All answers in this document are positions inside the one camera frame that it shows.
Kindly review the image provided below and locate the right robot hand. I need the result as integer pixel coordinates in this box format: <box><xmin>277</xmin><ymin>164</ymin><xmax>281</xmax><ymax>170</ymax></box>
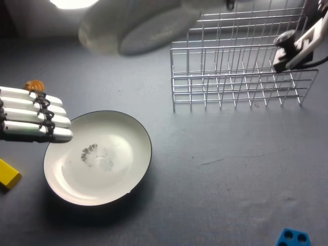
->
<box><xmin>223</xmin><ymin>0</ymin><xmax>238</xmax><ymax>11</ymax></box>

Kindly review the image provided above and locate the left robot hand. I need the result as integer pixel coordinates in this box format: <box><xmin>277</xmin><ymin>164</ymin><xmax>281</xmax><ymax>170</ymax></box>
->
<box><xmin>0</xmin><ymin>86</ymin><xmax>74</xmax><ymax>144</ymax></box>

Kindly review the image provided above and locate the white plate with black rim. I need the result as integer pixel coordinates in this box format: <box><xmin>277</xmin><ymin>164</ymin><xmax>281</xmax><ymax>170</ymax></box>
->
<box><xmin>78</xmin><ymin>0</ymin><xmax>203</xmax><ymax>56</ymax></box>
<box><xmin>43</xmin><ymin>110</ymin><xmax>154</xmax><ymax>208</ymax></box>

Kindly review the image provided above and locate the orange swirl toy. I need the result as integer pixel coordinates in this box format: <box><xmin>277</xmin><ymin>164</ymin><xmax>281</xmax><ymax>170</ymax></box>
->
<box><xmin>24</xmin><ymin>79</ymin><xmax>45</xmax><ymax>92</ymax></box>

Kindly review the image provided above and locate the plain yellow block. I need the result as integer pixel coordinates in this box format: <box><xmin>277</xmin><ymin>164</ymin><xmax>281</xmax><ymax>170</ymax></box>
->
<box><xmin>0</xmin><ymin>158</ymin><xmax>23</xmax><ymax>192</ymax></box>

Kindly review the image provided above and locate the white backdrop sheet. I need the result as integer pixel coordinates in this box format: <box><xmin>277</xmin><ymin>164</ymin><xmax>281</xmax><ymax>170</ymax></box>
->
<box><xmin>10</xmin><ymin>0</ymin><xmax>308</xmax><ymax>39</ymax></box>

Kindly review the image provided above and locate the grey table cloth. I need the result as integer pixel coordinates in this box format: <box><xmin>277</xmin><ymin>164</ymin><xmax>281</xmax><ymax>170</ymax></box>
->
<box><xmin>0</xmin><ymin>33</ymin><xmax>328</xmax><ymax>246</ymax></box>

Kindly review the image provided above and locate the blue pentagon block with holes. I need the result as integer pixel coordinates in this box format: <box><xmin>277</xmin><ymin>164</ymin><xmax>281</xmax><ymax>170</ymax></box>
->
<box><xmin>275</xmin><ymin>228</ymin><xmax>312</xmax><ymax>246</ymax></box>

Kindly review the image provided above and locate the silver wire dish rack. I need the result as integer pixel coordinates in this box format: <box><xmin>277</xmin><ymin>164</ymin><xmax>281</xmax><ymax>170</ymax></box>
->
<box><xmin>170</xmin><ymin>0</ymin><xmax>320</xmax><ymax>112</ymax></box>

